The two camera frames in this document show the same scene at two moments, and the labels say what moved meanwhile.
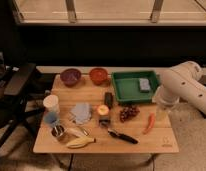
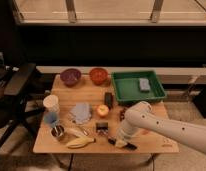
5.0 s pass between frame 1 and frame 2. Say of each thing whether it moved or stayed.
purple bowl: stayed
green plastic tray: stayed
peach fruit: stayed
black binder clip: moved
